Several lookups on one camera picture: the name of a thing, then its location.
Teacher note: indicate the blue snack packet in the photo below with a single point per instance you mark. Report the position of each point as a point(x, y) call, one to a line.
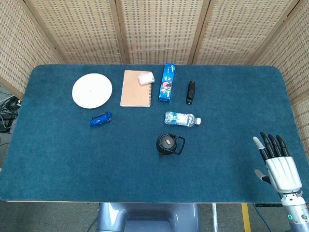
point(101, 119)

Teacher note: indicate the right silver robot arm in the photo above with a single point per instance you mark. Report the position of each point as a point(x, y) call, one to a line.
point(298, 215)

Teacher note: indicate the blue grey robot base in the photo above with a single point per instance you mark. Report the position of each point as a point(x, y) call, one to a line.
point(144, 217)

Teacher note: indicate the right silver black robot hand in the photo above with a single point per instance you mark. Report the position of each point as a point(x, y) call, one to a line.
point(283, 171)

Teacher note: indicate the white round plate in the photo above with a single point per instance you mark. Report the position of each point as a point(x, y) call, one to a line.
point(91, 90)

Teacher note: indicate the black teapot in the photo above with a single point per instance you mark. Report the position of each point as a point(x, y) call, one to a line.
point(166, 143)

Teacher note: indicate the blue felt table mat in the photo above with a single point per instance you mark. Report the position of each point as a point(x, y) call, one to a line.
point(96, 164)

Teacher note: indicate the white table leg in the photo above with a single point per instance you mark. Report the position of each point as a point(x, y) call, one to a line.
point(215, 217)

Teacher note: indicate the black marker pen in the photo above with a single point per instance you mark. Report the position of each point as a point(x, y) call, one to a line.
point(191, 91)

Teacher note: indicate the clear plastic water bottle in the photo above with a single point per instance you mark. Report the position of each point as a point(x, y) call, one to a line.
point(178, 119)

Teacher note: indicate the woven folding screen panel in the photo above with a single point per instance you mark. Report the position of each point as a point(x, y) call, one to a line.
point(79, 31)
point(289, 53)
point(241, 31)
point(164, 31)
point(17, 53)

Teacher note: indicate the blue cookie box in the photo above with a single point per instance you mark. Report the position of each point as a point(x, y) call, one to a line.
point(166, 84)

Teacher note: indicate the brown spiral notebook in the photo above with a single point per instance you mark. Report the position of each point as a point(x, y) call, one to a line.
point(135, 94)

